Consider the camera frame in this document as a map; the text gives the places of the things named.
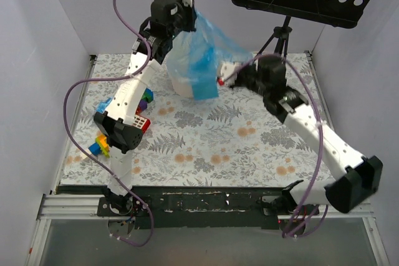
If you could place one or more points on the white cylindrical trash bin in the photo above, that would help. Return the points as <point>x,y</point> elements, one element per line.
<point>183,89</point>

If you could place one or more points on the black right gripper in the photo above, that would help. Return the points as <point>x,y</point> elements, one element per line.
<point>242,78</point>

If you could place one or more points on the colourful toy block pile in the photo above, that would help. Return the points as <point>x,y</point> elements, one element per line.
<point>115,123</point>

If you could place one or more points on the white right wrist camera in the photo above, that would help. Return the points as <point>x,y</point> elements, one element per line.
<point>227,73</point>

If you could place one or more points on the blue bag piece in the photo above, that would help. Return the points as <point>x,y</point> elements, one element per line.
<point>102,106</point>

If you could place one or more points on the aluminium rail frame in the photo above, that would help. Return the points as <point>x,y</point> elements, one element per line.
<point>76,235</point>

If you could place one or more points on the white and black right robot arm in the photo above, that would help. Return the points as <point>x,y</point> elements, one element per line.
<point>355,176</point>

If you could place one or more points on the black scratched base plate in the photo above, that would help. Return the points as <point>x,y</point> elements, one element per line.
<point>197,207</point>

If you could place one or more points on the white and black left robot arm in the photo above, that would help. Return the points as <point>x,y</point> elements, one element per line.
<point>167,19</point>

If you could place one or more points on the blue plastic trash bag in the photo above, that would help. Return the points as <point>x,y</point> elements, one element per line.
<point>196,56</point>

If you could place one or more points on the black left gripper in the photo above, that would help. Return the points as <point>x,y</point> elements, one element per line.
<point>189,17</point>

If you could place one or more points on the red toy phone block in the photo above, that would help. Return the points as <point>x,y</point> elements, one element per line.
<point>141,122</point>

